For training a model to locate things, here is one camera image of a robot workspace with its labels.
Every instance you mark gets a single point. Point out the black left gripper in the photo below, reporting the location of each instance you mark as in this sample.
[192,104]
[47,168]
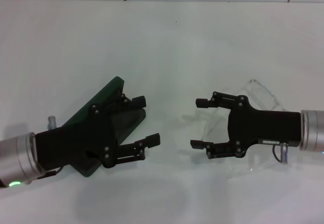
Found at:
[76,137]

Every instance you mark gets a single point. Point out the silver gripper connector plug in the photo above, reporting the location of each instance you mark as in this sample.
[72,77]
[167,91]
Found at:
[51,121]
[284,153]

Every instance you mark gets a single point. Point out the green glasses case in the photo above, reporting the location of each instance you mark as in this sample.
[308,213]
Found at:
[106,94]

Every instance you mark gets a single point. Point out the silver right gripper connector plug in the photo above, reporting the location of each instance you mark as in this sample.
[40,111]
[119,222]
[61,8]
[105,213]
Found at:
[284,153]

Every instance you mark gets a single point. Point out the clear white glasses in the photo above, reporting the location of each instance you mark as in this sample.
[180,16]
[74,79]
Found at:
[263,89]

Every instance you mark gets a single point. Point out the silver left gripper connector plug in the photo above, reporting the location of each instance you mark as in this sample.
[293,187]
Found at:
[51,121]

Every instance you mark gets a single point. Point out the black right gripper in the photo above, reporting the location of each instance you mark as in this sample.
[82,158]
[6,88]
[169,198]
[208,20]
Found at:
[268,127]

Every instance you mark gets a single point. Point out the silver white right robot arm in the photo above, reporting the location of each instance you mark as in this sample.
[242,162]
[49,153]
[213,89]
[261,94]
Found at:
[314,130]

